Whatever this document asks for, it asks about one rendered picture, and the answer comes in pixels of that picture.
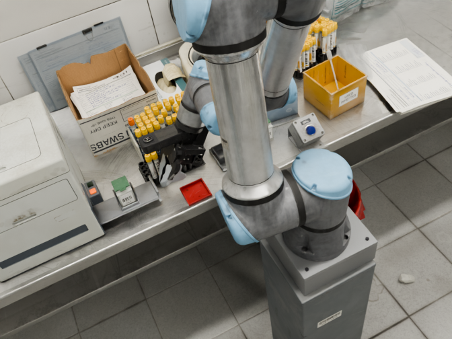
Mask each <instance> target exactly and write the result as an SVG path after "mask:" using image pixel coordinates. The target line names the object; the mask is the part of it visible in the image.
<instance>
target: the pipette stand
mask: <svg viewBox="0 0 452 339"><path fill-rule="evenodd" d="M267 118H268V119H269V120H270V121H271V125H272V126H273V127H275V126H278V125H281V124H284V123H287V122H291V121H294V120H297V119H299V118H300V115H299V114H298V94H297V99H296V100H295V102H294V103H292V104H289V105H287V106H285V107H284V108H280V109H275V110H271V111H268V112H267Z"/></svg>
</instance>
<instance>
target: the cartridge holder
mask: <svg viewBox="0 0 452 339"><path fill-rule="evenodd" d="M209 152H210V154H211V155H212V156H213V158H214V160H215V161H216V162H217V164H218V165H219V167H220V168H221V169H222V171H223V172H224V171H225V170H227V168H226V164H225V157H224V153H223V147H222V144H221V143H219V144H218V145H215V146H213V147H211V149H209Z"/></svg>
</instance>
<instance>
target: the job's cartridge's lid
mask: <svg viewBox="0 0 452 339"><path fill-rule="evenodd" d="M111 183H112V185H113V188H114V190H115V192H118V191H121V192H122V191H124V190H126V187H128V186H130V185H129V183H128V180H127V179H126V176H123V177H120V178H118V179H116V180H113V181H111Z"/></svg>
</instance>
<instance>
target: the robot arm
mask: <svg viewBox="0 0 452 339"><path fill-rule="evenodd" d="M172 4H173V9H174V16H175V18H176V25H177V28H178V31H179V34H180V36H181V38H182V40H183V41H184V42H189V43H192V47H193V50H194V51H195V52H196V53H198V54H199V55H201V56H202V57H204V58H205V60H199V61H196V62H195V63H194V65H193V68H192V70H191V72H190V73H189V78H188V82H187V84H186V88H185V90H184V94H183V96H182V100H181V102H180V106H179V108H178V112H177V114H176V115H177V116H176V120H175V124H172V125H170V126H167V127H165V128H162V129H159V130H157V131H155V132H152V133H149V134H147V135H144V136H142V137H139V144H140V146H141V149H142V150H143V152H144V153H145V154H150V153H152V152H154V151H157V150H160V149H161V153H160V159H159V181H160V184H161V186H162V188H165V187H166V186H168V185H169V184H170V183H172V182H177V181H180V180H183V179H184V178H185V177H186V174H185V173H183V172H181V170H182V165H181V163H184V164H192V165H200V163H201V161H202V158H203V156H204V153H205V151H206V149H205V148H204V142H205V140H206V137H207V135H208V133H209V132H210V133H212V134H214V135H217V136H220V137H221V144H222V147H223V153H224V157H225V164H226V168H227V172H226V173H225V175H224V176H223V179H222V189H220V190H219V191H218V192H216V193H215V198H216V200H217V203H218V205H219V208H220V210H221V213H222V215H223V217H224V220H225V222H226V224H227V226H228V228H229V230H230V232H231V234H232V236H233V238H234V240H235V242H236V243H238V244H239V245H247V244H250V243H254V242H257V243H258V242H259V241H260V240H262V239H266V238H267V237H271V236H273V235H277V234H279V233H282V236H283V239H284V241H285V243H286V245H287V247H288V248H289V249H290V250H291V251H292V252H293V253H294V254H296V255H297V256H299V257H301V258H303V259H306V260H310V261H315V262H322V261H327V260H331V259H333V258H335V257H337V256H339V255H340V254H341V253H342V252H343V251H344V250H345V249H346V248H347V246H348V243H349V241H350V235H351V226H350V221H349V219H348V215H347V214H346V212H347V208H348V202H349V198H350V193H351V192H352V170H351V168H350V166H349V164H348V163H347V161H346V160H345V159H344V158H343V157H341V156H340V155H339V154H337V153H332V152H330V151H329V150H326V149H308V150H306V151H303V152H301V153H300V154H298V156H296V158H295V160H294V161H293V163H292V166H291V167H290V168H287V169H284V170H280V168H279V167H277V166H276V165H274V164H273V160H272V149H271V144H270V133H269V127H268V118H267V112H268V111H271V110H275V109H280V108H284V107H285V106H287V105H289V104H292V103H294V102H295V100H296V99H297V86H296V84H295V80H294V79H293V74H294V72H295V69H296V66H297V63H298V60H299V57H300V55H301V51H302V49H303V46H304V44H305V40H306V38H307V35H308V32H309V29H310V27H311V24H312V23H314V22H315V21H317V20H318V18H319V17H320V15H321V14H322V11H323V9H324V6H325V4H326V0H172ZM266 21H267V23H266ZM261 45H262V48H261V52H260V54H259V47H260V46H261ZM199 147H200V148H202V149H199ZM198 154H202V157H201V158H200V161H195V160H198V156H197V155H198Z"/></svg>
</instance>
